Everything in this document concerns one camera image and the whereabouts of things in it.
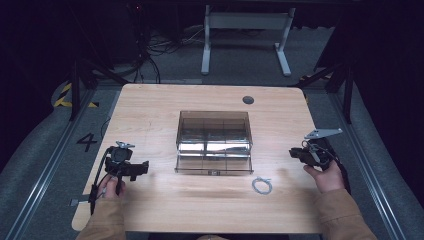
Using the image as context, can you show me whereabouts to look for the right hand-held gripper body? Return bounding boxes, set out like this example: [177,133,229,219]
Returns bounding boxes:
[300,128,344,172]

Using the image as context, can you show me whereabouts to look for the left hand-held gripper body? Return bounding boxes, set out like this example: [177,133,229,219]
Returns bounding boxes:
[104,140,141,183]

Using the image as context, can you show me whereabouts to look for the white cable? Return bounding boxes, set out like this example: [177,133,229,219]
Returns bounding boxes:
[251,176,273,196]

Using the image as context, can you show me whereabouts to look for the transparent plastic drawer box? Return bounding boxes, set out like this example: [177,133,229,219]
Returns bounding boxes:
[174,110,255,177]

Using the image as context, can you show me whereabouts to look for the person's right hand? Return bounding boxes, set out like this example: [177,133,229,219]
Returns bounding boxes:
[303,159,345,195]

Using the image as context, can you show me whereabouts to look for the person's left hand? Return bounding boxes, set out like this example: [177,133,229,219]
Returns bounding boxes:
[97,174,127,201]

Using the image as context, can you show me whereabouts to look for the small grey tag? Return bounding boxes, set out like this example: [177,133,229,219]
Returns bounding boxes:
[69,195,91,208]

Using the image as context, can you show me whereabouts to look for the black metal stand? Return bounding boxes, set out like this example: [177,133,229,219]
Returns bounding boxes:
[288,61,355,125]
[67,57,132,122]

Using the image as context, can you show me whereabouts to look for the yellow black floor tape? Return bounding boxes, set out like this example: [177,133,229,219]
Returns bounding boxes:
[52,82,100,109]

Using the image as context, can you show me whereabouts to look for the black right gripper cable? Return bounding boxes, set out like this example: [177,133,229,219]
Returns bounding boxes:
[328,146,352,195]

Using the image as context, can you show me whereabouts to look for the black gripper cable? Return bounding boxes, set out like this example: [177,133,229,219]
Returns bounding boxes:
[328,146,352,195]
[89,147,114,216]

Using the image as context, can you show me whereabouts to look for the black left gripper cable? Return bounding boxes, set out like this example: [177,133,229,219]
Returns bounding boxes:
[89,147,114,216]

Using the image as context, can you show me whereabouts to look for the metal floor rail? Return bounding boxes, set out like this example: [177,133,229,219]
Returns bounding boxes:
[327,92,407,240]
[4,87,123,240]

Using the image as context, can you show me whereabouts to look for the bundle of floor cables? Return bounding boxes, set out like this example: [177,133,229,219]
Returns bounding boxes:
[131,24,208,84]

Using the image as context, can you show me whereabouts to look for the white metal desk frame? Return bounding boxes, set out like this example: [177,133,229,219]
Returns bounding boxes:
[200,4,297,77]

